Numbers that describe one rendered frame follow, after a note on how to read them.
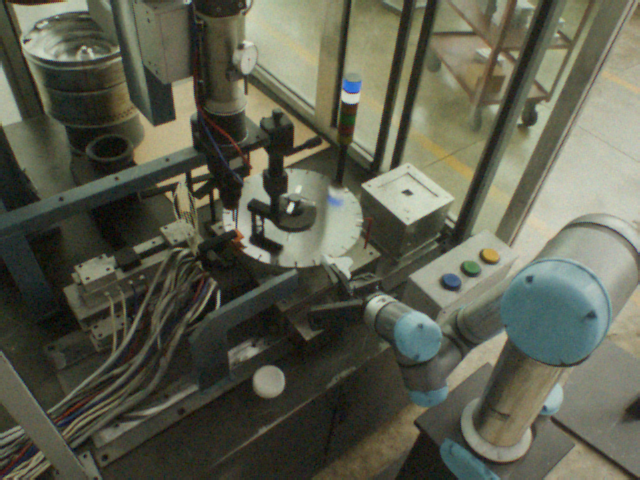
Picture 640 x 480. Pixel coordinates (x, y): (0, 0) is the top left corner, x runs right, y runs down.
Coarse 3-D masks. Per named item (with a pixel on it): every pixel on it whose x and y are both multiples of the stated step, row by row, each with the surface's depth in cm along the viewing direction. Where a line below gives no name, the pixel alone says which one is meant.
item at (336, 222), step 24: (264, 192) 129; (288, 192) 130; (312, 192) 130; (336, 192) 131; (240, 216) 123; (336, 216) 125; (360, 216) 126; (240, 240) 118; (264, 240) 118; (288, 240) 119; (312, 240) 119; (336, 240) 120; (288, 264) 114; (312, 264) 115
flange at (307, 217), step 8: (280, 200) 126; (280, 208) 124; (304, 208) 125; (312, 208) 125; (288, 216) 122; (296, 216) 122; (304, 216) 123; (312, 216) 123; (280, 224) 121; (288, 224) 121; (296, 224) 121; (304, 224) 121; (312, 224) 123
